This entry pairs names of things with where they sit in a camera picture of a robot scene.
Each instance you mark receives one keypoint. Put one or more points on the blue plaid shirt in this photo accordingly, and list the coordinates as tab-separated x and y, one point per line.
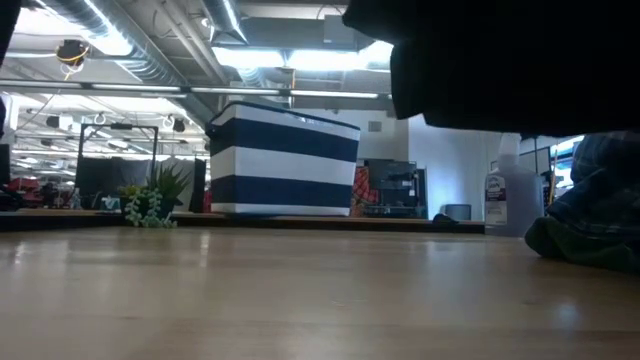
605	190

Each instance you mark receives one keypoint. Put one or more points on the navy white striped fabric bin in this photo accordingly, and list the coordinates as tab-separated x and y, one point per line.
280	165

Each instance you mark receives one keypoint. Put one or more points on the LED light bar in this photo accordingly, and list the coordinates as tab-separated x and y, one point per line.
150	88

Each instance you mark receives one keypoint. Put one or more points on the small grey bin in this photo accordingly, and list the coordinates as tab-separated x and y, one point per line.
457	212

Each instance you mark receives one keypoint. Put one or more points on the dark green button shirt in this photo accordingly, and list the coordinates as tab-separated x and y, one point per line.
575	245

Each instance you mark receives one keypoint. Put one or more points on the black aluminium table frame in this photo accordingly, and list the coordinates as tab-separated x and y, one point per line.
300	223

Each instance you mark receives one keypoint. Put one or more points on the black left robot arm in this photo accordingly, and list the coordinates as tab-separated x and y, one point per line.
7	25

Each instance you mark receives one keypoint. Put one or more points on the dark equipment cabinet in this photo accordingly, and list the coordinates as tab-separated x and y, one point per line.
395	190

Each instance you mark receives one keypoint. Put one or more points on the clear spray bottle blue nozzle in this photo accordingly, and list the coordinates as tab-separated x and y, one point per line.
515	190

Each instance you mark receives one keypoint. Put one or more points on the orange red object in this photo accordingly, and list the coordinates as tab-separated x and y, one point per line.
361	192

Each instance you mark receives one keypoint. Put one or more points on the black rectangular stand frame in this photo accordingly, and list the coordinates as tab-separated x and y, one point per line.
82	150

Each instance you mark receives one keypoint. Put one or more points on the black knit garment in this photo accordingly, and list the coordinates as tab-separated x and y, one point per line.
500	65

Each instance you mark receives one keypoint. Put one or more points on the small green succulent plant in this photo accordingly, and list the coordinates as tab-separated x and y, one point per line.
150	200

